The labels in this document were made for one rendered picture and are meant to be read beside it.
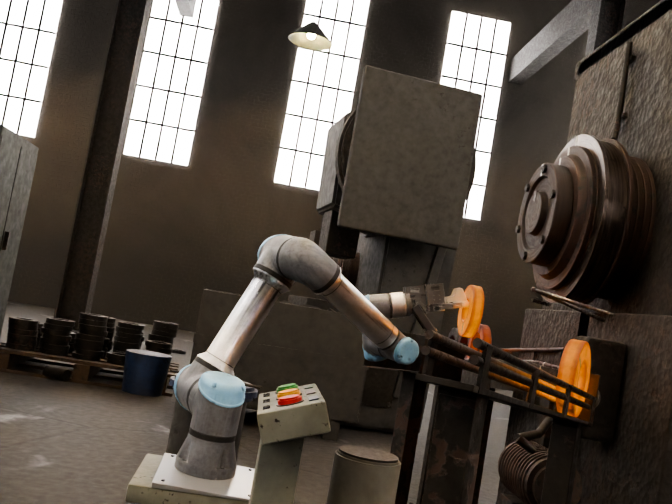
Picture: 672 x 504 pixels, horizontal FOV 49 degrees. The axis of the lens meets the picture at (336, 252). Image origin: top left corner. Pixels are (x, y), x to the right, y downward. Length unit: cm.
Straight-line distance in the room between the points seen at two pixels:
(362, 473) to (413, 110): 368
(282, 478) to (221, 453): 60
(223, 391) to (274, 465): 58
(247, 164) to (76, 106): 286
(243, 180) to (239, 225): 73
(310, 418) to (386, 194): 354
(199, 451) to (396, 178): 311
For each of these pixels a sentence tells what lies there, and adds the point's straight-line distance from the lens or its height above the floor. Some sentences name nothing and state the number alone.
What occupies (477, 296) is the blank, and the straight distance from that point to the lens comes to 219.
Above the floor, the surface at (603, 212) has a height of 111.
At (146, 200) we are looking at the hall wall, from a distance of 1222.
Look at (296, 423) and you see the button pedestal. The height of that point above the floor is 58.
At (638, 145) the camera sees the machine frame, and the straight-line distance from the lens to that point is 220.
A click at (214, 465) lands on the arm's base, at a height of 35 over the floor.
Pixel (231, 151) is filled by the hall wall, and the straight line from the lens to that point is 1221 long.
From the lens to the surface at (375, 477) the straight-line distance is 132.
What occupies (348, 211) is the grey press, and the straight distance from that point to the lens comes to 457.
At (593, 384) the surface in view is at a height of 70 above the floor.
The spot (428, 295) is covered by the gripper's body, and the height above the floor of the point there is 85.
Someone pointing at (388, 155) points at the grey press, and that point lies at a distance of 469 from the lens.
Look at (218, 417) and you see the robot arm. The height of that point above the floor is 46.
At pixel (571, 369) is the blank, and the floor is 72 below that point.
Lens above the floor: 77
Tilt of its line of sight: 4 degrees up
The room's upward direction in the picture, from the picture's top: 10 degrees clockwise
